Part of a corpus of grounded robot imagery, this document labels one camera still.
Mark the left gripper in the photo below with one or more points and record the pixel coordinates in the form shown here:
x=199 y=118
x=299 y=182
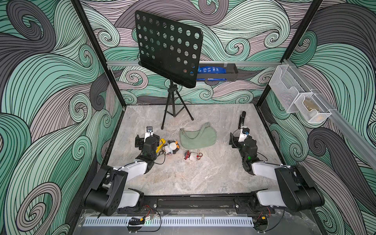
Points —
x=138 y=143

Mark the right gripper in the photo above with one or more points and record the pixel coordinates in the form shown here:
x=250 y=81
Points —
x=235 y=141

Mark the penguin plush keychain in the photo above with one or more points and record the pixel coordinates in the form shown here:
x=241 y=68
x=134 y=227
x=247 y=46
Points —
x=172 y=147

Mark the red white plush keychain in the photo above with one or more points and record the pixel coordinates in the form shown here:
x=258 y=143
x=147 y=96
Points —
x=189 y=155

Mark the green fabric bag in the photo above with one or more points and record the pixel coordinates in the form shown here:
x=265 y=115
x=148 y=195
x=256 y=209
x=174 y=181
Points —
x=205 y=137

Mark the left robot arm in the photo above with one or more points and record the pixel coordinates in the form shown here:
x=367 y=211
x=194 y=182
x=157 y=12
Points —
x=107 y=193

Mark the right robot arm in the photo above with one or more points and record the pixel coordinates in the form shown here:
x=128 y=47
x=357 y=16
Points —
x=296 y=189

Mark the black stapler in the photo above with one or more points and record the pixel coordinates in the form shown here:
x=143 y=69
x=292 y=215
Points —
x=241 y=120

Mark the blue snack package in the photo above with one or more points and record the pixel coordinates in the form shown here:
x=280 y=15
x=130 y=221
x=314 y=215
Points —
x=212 y=70

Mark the black perforated music stand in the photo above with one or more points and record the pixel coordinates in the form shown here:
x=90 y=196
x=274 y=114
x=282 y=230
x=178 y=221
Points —
x=170 y=49

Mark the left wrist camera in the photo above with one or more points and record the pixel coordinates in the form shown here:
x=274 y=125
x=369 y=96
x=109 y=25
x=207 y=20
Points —
x=149 y=132

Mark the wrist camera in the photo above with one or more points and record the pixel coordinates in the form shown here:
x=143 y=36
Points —
x=244 y=132
x=149 y=132

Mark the yellow plastic triangle frame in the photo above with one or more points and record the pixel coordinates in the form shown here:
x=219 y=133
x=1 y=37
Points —
x=161 y=144

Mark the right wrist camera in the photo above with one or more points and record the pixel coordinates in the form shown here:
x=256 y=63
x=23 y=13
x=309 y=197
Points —
x=244 y=132

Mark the large clear wall bin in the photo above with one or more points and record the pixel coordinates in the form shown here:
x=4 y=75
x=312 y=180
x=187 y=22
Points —
x=287 y=83

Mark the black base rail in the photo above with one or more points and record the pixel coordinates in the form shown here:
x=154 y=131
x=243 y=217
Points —
x=245 y=203

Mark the small clear wall bin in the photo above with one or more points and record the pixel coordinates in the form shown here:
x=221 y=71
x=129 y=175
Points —
x=311 y=108

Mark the black wall tray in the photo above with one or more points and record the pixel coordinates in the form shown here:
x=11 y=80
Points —
x=231 y=75

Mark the white perforated cable duct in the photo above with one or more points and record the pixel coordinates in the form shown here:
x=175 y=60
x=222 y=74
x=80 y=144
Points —
x=173 y=221

